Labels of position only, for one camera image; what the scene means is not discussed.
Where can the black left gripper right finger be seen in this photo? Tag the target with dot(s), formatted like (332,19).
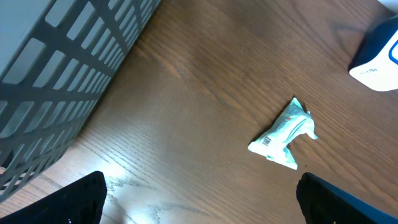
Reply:
(322,202)

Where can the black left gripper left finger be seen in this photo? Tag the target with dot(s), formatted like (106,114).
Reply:
(79,202)

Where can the green snack packet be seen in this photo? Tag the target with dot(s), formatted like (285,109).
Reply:
(292,122)

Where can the white barcode scanner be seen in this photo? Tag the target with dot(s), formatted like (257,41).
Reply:
(375,64)

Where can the grey plastic mesh basket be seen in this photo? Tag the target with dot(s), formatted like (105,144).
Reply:
(56,78)

